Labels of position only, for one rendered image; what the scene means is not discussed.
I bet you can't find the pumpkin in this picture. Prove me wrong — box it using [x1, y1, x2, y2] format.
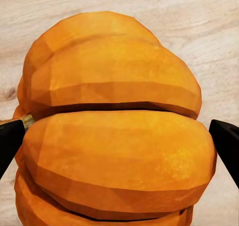
[0, 11, 218, 226]

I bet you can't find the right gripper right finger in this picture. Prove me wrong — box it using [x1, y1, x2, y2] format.
[209, 119, 239, 188]

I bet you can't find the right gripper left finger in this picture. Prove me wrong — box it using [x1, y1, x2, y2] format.
[0, 119, 25, 179]

